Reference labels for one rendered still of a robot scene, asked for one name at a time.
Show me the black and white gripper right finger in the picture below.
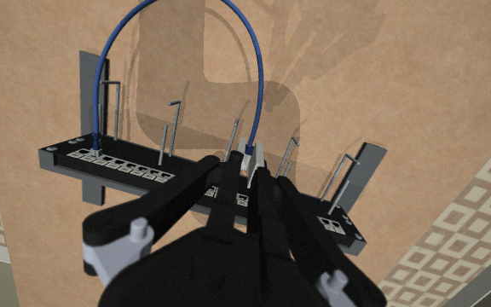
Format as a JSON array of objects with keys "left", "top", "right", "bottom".
[{"left": 246, "top": 142, "right": 387, "bottom": 307}]

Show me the dark blue cable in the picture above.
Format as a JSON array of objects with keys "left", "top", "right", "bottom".
[{"left": 93, "top": 0, "right": 263, "bottom": 147}]

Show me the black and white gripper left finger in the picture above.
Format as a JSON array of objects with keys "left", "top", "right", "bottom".
[{"left": 82, "top": 137, "right": 246, "bottom": 296}]

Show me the white network cable plug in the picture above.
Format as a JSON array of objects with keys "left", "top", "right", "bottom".
[{"left": 241, "top": 144, "right": 254, "bottom": 171}]

